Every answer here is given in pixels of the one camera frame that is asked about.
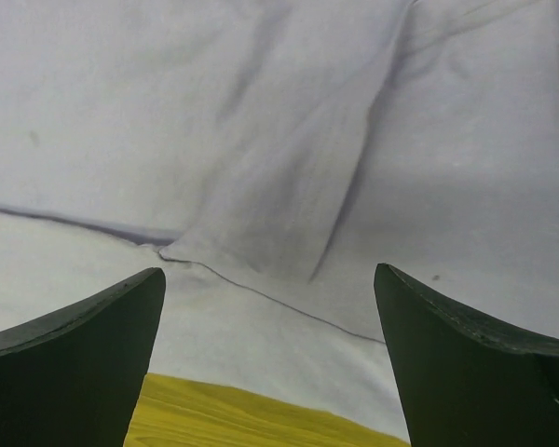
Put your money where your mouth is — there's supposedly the purple t-shirt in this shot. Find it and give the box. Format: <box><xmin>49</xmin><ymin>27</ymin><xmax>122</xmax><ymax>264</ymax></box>
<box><xmin>0</xmin><ymin>1</ymin><xmax>559</xmax><ymax>438</ymax></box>

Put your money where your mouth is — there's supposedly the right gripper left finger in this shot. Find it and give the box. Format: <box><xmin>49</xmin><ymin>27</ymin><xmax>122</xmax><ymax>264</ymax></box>
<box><xmin>0</xmin><ymin>268</ymin><xmax>165</xmax><ymax>447</ymax></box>

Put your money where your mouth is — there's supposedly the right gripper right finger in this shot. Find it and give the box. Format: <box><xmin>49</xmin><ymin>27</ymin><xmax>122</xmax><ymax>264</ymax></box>
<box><xmin>374</xmin><ymin>264</ymin><xmax>559</xmax><ymax>447</ymax></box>

